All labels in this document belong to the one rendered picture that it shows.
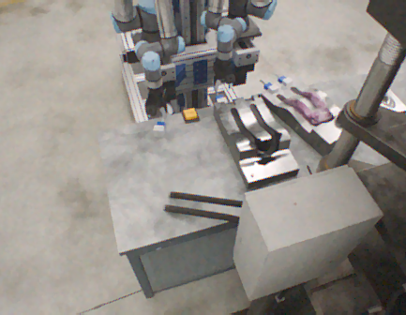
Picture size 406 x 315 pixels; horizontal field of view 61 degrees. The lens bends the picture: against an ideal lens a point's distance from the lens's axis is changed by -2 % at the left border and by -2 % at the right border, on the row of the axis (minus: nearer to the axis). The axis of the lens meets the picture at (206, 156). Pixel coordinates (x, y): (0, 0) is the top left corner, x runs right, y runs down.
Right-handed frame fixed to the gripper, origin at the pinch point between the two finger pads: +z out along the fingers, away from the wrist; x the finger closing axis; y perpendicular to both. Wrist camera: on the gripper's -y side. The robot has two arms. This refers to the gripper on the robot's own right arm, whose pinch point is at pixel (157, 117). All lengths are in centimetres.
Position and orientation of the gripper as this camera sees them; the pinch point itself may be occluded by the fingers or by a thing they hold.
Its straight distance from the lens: 177.0
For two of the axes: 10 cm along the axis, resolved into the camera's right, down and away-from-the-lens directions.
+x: -9.9, -1.4, 0.9
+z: -0.1, 6.0, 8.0
